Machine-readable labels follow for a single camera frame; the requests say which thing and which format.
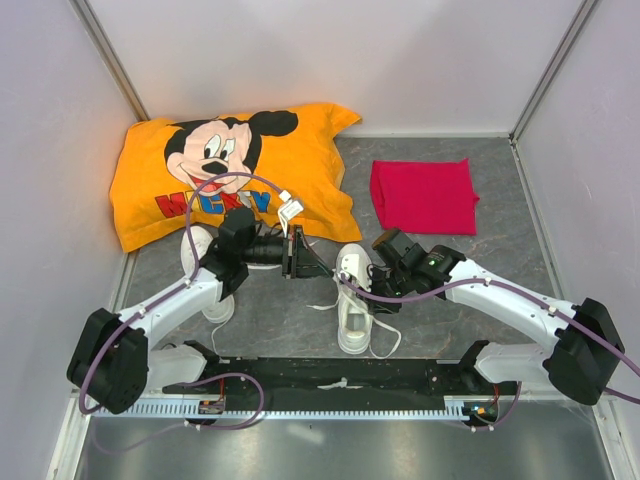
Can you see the orange Mickey Mouse pillow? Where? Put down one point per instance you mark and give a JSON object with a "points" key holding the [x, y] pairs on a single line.
{"points": [[171, 172]]}

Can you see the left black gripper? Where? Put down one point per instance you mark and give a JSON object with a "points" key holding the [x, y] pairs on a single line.
{"points": [[299, 259]]}

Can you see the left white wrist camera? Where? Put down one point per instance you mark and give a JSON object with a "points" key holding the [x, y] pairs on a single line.
{"points": [[290, 208]]}

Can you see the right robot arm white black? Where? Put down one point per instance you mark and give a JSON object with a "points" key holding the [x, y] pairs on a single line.
{"points": [[575, 348]]}

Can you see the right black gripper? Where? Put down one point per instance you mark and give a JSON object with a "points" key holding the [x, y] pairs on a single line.
{"points": [[375, 306]]}

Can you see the white sneaker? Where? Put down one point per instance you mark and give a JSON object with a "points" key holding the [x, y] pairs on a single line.
{"points": [[194, 245], [355, 321]]}

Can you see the red folded cloth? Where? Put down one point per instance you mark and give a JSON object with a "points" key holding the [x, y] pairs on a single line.
{"points": [[428, 198]]}

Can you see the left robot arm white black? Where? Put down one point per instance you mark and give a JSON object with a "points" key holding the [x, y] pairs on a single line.
{"points": [[116, 359]]}

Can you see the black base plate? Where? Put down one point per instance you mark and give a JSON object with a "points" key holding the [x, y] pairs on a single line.
{"points": [[341, 383]]}

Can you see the slotted aluminium cable duct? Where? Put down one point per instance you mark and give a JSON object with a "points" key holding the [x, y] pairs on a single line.
{"points": [[194, 409]]}

